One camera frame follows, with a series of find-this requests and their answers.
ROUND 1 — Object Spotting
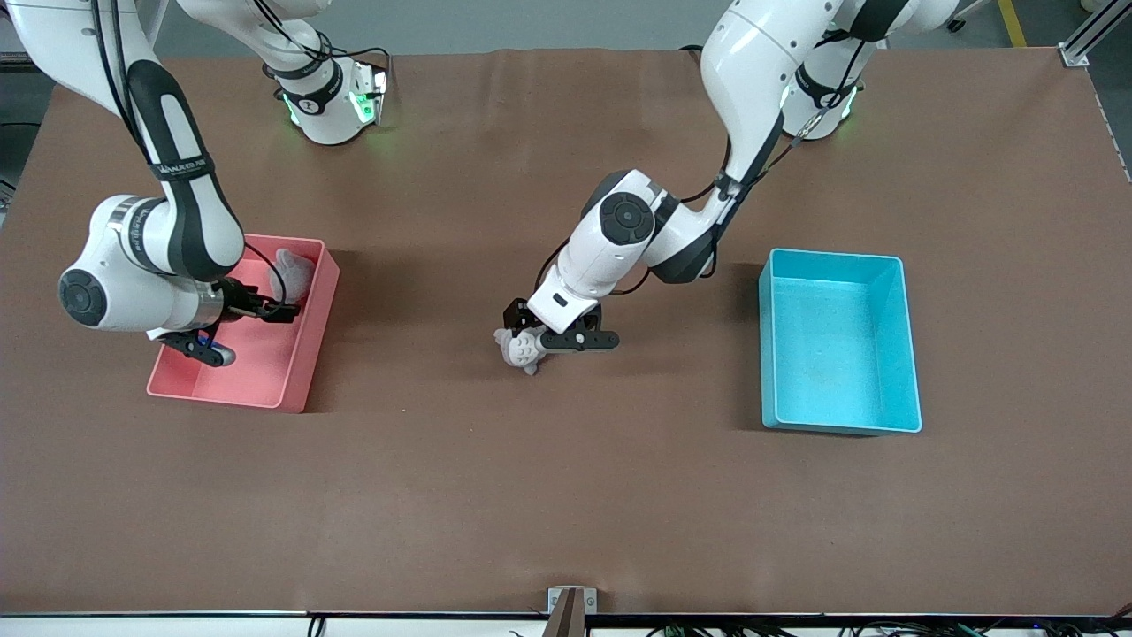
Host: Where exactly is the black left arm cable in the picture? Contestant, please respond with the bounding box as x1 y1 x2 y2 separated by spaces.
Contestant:
531 27 872 302

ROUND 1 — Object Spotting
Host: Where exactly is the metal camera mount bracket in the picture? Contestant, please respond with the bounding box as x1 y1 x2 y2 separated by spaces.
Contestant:
544 587 598 637

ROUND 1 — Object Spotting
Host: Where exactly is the office chair caster leg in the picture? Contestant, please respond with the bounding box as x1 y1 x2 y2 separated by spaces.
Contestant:
948 0 1000 35

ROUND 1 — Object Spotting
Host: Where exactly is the brown table cover mat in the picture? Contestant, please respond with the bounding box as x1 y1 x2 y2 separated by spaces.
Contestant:
0 46 1132 618

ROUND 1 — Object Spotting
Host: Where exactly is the blue plastic box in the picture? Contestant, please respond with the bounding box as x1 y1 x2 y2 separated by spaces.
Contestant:
758 248 923 435

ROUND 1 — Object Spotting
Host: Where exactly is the pink plastic box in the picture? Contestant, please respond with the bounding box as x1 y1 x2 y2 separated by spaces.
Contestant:
146 232 340 414

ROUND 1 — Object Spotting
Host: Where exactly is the aluminium frame profile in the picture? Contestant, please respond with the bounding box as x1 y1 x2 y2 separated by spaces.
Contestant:
1059 0 1132 67

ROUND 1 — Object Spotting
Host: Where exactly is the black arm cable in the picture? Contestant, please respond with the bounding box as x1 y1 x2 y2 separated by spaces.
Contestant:
88 0 290 308
531 27 872 302

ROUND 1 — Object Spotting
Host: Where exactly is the plain grey plush toy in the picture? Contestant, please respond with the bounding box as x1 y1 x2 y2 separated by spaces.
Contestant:
272 248 316 303

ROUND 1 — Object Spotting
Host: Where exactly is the grey plush toy white face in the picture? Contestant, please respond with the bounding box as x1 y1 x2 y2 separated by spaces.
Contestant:
493 326 547 377

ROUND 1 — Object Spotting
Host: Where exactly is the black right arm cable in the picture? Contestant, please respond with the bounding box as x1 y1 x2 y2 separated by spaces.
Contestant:
88 0 290 308

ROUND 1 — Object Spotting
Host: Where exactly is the black base cable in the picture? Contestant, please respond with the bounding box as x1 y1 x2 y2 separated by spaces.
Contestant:
256 0 393 81

